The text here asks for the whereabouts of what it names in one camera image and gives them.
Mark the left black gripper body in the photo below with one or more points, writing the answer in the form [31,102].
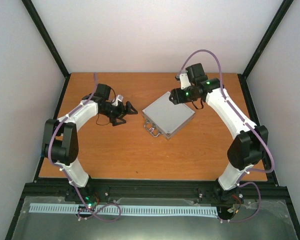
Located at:
[111,111]

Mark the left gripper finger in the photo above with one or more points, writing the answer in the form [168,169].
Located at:
[116,121]
[129,109]

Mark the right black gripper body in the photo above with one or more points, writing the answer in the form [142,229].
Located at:
[188,97]

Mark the aluminium poker case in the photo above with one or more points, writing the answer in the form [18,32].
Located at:
[163,118]

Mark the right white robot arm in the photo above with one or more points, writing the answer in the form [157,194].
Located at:
[249,140]

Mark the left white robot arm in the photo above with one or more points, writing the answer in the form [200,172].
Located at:
[60,143]

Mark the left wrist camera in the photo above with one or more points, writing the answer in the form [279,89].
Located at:
[117,100]

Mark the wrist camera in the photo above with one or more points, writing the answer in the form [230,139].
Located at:
[117,100]
[194,74]

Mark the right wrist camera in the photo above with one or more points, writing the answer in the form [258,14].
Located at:
[194,74]

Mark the white slotted cable duct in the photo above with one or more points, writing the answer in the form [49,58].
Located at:
[126,210]

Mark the black aluminium frame rail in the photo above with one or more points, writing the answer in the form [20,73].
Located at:
[110,189]

